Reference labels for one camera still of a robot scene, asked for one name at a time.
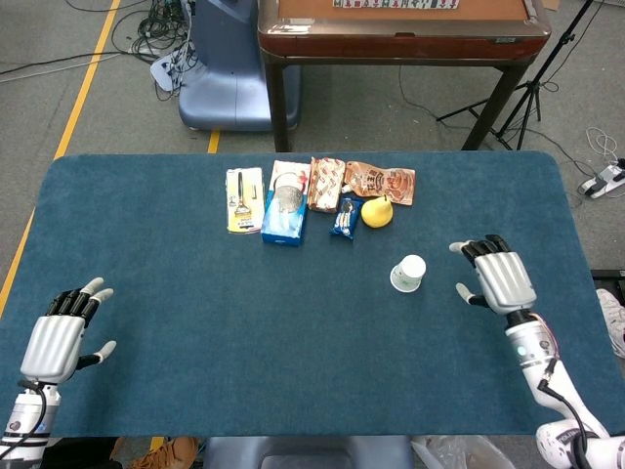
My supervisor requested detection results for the yellow pear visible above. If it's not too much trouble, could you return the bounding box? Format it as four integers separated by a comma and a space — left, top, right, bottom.
360, 193, 395, 230

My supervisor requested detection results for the mahjong tile row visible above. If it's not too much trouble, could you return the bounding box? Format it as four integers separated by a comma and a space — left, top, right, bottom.
332, 0, 460, 11

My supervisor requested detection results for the white mesh sneaker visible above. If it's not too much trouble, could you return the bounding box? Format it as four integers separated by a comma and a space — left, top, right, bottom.
596, 287, 625, 361

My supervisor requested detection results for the yellow razor blister pack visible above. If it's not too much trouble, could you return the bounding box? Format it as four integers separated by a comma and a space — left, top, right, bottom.
225, 166, 267, 235

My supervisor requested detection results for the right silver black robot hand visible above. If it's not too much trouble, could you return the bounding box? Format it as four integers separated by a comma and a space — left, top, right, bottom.
448, 234, 538, 317

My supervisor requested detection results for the brown orange spout pouch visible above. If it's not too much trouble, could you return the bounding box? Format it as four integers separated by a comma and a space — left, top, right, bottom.
341, 160, 417, 207

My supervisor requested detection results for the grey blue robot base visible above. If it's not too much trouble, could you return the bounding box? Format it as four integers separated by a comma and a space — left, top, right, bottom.
202, 436, 415, 469

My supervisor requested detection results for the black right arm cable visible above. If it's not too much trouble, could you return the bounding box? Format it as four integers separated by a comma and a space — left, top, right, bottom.
536, 361, 595, 469

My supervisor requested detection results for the brown suede shoe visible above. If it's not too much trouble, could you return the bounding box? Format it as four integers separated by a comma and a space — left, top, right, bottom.
127, 436, 200, 469

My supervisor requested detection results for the white socket strip with plugs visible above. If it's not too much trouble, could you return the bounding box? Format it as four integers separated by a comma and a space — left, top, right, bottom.
149, 46, 196, 94

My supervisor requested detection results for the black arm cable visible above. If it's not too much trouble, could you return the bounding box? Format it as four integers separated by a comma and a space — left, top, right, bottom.
0, 380, 49, 458
536, 361, 595, 469

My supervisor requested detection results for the orange white snack bag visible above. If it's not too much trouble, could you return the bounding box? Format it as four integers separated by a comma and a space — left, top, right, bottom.
307, 155, 347, 214

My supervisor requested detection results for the blue felt table cover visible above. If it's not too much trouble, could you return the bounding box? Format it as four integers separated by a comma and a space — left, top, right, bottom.
0, 150, 625, 439

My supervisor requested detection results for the brown mahjong table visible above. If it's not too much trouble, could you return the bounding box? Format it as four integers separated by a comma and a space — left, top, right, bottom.
257, 0, 553, 152

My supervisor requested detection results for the small blue Oreo packet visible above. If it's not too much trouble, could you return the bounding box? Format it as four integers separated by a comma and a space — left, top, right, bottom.
329, 194, 365, 241

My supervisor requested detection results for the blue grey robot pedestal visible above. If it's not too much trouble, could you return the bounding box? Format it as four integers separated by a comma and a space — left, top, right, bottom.
178, 0, 302, 132

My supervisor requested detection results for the white coiled floor cable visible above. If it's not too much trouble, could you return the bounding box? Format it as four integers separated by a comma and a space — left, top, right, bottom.
585, 126, 620, 161

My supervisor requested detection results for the clear plastic bag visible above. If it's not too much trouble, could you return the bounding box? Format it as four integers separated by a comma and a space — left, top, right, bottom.
411, 434, 512, 469

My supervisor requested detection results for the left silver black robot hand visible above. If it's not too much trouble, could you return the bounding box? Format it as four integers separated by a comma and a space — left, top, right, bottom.
20, 277, 117, 384

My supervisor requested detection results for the white black power strip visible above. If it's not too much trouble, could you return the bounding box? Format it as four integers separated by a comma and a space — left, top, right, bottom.
578, 158, 625, 199

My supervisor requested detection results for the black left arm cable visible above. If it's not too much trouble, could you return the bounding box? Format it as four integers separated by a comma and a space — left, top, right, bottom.
0, 380, 49, 458

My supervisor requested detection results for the black tripod stand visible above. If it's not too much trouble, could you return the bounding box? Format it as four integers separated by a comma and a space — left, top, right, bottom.
436, 0, 606, 151

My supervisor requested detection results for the black floor cable bundle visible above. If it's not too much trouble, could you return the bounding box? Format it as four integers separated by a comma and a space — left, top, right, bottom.
111, 0, 196, 102

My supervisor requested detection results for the white paper cup green print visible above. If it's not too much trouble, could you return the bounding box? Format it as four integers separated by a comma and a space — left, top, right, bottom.
389, 254, 428, 294

